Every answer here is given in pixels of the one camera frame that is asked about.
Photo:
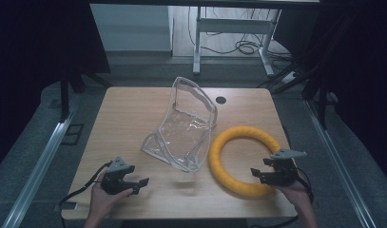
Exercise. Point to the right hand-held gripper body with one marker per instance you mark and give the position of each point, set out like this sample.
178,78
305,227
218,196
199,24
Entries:
283,172

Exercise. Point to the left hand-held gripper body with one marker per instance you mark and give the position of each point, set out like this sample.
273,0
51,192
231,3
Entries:
114,182

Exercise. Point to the person's left hand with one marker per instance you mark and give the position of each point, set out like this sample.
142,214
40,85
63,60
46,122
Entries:
102,199

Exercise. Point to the person's right hand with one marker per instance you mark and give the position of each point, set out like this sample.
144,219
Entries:
294,193

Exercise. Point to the dark floor outlet plate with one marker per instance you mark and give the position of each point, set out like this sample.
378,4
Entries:
73,134

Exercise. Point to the clear plastic bag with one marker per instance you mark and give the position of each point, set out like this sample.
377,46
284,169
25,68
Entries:
184,136

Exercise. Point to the white power strip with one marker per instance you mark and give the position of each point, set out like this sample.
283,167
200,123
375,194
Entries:
289,77

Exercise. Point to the black metal stand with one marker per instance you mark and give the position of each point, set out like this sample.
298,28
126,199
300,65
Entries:
65,95

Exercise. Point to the black curtain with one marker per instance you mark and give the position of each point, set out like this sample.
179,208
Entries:
39,47
356,63

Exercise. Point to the aluminium floor rail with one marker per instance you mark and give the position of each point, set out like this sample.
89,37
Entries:
340,167
39,171

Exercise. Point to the white desk frame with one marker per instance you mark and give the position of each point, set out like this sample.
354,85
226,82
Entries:
232,26

